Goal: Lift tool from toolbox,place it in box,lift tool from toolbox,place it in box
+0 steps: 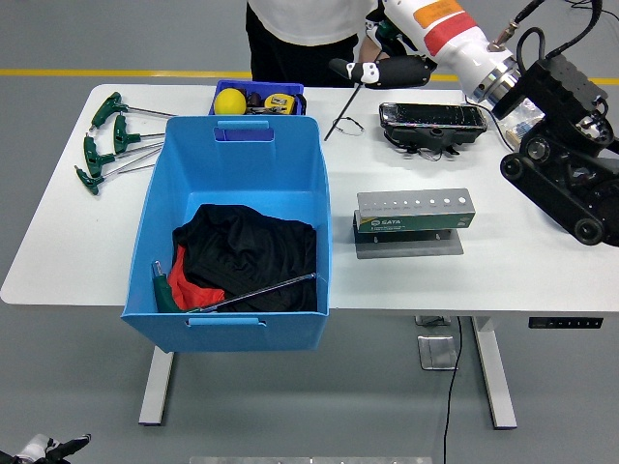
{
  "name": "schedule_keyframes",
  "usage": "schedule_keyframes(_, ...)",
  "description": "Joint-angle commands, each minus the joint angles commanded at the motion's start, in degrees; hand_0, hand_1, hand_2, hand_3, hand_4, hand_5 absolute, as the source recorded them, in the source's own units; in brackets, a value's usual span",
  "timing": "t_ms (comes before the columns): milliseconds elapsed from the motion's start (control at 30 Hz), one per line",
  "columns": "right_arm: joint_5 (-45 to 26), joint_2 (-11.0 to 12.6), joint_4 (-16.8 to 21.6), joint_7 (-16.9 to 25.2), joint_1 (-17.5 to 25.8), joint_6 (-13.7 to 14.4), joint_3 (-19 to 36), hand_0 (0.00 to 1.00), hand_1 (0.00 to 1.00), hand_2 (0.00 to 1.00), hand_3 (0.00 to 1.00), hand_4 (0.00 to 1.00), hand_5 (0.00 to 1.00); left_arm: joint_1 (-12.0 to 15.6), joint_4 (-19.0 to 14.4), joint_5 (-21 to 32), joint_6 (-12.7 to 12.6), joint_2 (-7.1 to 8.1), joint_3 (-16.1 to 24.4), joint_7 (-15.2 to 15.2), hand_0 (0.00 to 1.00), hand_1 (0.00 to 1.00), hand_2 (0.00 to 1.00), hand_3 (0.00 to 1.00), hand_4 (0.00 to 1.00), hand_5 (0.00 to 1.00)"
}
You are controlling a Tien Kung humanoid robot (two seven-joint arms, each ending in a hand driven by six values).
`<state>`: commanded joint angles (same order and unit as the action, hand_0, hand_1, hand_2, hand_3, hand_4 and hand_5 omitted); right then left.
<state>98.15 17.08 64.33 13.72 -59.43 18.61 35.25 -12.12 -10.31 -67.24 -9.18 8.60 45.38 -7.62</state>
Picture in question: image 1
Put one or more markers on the white table leg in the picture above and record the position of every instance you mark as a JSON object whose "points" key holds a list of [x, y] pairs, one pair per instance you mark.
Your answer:
{"points": [[495, 377], [157, 386]]}

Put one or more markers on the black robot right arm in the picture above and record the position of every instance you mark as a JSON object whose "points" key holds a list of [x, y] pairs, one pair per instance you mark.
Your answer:
{"points": [[556, 96]]}

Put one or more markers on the green grey hex key stand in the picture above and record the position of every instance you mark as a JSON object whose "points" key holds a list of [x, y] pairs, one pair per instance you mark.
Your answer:
{"points": [[411, 223]]}

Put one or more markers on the taped resistor strips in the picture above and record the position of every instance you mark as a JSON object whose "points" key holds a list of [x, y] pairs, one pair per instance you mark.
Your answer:
{"points": [[524, 129]]}

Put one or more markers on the person's left hand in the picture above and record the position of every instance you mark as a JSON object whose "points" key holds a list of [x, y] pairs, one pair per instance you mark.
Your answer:
{"points": [[370, 48]]}

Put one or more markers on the person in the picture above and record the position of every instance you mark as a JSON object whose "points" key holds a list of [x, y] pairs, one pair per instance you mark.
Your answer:
{"points": [[300, 34]]}

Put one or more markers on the metal floor plate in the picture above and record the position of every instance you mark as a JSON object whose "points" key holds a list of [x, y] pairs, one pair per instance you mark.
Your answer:
{"points": [[437, 353]]}

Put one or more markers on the yellow tape measure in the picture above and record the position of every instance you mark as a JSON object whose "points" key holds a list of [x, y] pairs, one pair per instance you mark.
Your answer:
{"points": [[279, 102]]}

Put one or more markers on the black electronics tray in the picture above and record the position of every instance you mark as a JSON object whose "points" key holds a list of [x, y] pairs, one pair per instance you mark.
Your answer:
{"points": [[425, 116]]}

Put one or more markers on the black cloth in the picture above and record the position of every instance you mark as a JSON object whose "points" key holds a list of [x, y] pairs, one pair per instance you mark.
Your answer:
{"points": [[251, 246]]}

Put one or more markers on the small dark blue bin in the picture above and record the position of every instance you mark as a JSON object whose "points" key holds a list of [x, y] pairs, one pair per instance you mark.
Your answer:
{"points": [[261, 85]]}

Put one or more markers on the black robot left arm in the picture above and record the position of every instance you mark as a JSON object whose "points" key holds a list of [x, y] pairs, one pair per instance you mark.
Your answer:
{"points": [[7, 459]]}

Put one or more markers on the dark brown roll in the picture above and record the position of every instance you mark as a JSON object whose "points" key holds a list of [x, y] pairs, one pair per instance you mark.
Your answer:
{"points": [[255, 99]]}

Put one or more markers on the black table control panel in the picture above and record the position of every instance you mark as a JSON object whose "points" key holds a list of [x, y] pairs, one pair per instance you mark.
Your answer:
{"points": [[566, 323]]}

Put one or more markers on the yellow ball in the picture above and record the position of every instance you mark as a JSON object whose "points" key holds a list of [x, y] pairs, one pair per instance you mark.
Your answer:
{"points": [[230, 101]]}

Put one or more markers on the clear plastic parts bag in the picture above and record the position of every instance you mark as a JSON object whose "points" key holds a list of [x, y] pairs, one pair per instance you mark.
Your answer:
{"points": [[522, 113]]}

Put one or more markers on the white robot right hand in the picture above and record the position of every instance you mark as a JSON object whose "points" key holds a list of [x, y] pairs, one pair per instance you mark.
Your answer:
{"points": [[454, 38]]}

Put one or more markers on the red cloth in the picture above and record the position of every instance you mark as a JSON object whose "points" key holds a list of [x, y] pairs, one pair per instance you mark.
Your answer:
{"points": [[191, 290]]}

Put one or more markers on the large light blue plastic box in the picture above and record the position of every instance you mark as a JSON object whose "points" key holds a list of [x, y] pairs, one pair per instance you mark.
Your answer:
{"points": [[242, 164]]}

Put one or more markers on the metal table bracket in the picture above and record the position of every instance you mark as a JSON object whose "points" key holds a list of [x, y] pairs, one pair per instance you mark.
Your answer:
{"points": [[432, 320]]}

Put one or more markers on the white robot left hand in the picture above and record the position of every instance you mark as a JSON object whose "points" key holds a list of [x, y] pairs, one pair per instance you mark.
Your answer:
{"points": [[38, 449]]}

